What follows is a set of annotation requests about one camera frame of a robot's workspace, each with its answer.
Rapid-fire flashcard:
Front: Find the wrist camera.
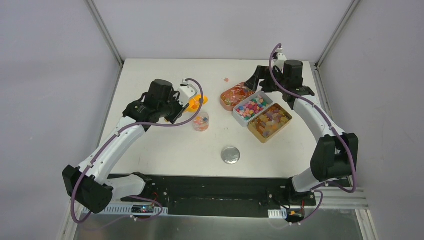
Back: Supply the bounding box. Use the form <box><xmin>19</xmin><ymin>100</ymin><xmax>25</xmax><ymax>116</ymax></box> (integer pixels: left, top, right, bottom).
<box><xmin>177</xmin><ymin>83</ymin><xmax>198</xmax><ymax>105</ymax></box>
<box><xmin>274</xmin><ymin>52</ymin><xmax>287</xmax><ymax>68</ymax></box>

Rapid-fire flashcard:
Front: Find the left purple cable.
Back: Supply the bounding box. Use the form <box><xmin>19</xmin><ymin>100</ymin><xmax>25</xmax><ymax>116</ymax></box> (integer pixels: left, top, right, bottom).
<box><xmin>70</xmin><ymin>78</ymin><xmax>205</xmax><ymax>231</ymax></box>

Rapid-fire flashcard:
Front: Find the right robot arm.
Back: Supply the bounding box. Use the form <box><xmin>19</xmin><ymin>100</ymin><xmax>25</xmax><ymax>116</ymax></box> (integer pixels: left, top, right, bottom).
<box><xmin>244</xmin><ymin>60</ymin><xmax>359</xmax><ymax>205</ymax></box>

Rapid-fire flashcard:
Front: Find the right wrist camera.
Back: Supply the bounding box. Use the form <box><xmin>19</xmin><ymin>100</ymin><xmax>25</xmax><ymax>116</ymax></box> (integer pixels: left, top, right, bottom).
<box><xmin>274</xmin><ymin>52</ymin><xmax>287</xmax><ymax>68</ymax></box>

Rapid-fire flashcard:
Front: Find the orange plastic scoop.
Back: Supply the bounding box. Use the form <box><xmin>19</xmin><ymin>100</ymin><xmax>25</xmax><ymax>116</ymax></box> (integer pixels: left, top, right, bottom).
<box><xmin>184</xmin><ymin>94</ymin><xmax>202</xmax><ymax>113</ymax></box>

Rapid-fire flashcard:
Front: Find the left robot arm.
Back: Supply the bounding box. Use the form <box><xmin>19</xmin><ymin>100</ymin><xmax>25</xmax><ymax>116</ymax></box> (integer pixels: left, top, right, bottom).
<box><xmin>62</xmin><ymin>79</ymin><xmax>198</xmax><ymax>214</ymax></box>

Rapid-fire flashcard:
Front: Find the pink oval lollipop tin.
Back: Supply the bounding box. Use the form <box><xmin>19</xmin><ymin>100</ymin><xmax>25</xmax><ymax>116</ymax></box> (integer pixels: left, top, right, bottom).
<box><xmin>220</xmin><ymin>82</ymin><xmax>255</xmax><ymax>112</ymax></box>

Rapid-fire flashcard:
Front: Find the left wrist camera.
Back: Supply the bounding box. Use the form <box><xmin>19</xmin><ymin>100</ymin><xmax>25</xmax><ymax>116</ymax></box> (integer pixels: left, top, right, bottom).
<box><xmin>177</xmin><ymin>83</ymin><xmax>198</xmax><ymax>105</ymax></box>

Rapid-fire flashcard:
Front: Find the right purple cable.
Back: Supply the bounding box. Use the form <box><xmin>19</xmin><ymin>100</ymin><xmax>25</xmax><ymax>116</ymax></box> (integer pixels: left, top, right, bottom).
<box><xmin>268</xmin><ymin>43</ymin><xmax>358</xmax><ymax>229</ymax></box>

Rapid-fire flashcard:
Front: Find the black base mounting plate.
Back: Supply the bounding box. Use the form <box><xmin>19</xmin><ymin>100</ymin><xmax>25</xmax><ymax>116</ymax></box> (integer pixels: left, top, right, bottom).
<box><xmin>88</xmin><ymin>173</ymin><xmax>332</xmax><ymax>220</ymax></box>

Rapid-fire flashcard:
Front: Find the yellow gummy candy tin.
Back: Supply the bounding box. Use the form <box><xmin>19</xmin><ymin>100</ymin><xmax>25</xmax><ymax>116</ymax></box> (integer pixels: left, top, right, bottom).
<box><xmin>247</xmin><ymin>103</ymin><xmax>293</xmax><ymax>144</ymax></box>

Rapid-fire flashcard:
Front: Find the grey star candy tin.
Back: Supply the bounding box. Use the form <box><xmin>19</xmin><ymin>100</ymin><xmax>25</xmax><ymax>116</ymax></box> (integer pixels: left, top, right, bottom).
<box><xmin>232</xmin><ymin>91</ymin><xmax>274</xmax><ymax>128</ymax></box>

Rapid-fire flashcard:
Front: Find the silver round jar lid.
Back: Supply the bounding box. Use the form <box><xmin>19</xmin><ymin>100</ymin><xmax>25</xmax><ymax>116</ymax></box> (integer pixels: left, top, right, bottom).
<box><xmin>220</xmin><ymin>146</ymin><xmax>241</xmax><ymax>165</ymax></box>

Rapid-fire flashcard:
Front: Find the clear plastic jar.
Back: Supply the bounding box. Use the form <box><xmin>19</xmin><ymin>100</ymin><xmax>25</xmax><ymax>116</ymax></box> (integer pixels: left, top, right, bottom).
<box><xmin>192</xmin><ymin>111</ymin><xmax>210</xmax><ymax>132</ymax></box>

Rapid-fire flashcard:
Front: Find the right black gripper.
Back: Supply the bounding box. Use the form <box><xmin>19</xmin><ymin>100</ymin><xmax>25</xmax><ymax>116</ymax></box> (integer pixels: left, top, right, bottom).
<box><xmin>244</xmin><ymin>65</ymin><xmax>289</xmax><ymax>93</ymax></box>

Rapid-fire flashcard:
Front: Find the purple cable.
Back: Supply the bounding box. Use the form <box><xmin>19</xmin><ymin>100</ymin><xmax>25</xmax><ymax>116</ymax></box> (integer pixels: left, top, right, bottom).
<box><xmin>70</xmin><ymin>78</ymin><xmax>205</xmax><ymax>231</ymax></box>
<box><xmin>268</xmin><ymin>43</ymin><xmax>358</xmax><ymax>229</ymax></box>

